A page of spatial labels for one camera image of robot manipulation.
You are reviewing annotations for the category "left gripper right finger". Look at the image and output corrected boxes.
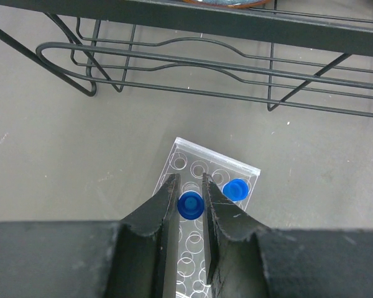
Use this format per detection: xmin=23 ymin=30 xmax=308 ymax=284
xmin=202 ymin=173 xmax=269 ymax=297

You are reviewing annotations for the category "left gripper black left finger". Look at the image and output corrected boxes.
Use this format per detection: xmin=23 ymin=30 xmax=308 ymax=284
xmin=105 ymin=174 xmax=180 ymax=297

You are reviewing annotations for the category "blue capped test tube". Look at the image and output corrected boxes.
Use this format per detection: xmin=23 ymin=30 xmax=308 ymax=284
xmin=222 ymin=179 xmax=249 ymax=202
xmin=177 ymin=191 xmax=205 ymax=220

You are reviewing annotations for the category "clear tube rack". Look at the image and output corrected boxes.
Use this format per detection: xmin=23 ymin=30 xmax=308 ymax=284
xmin=154 ymin=137 xmax=260 ymax=297

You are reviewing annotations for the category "black wire basket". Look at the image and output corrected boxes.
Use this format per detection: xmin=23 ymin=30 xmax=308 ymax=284
xmin=0 ymin=1 xmax=373 ymax=118

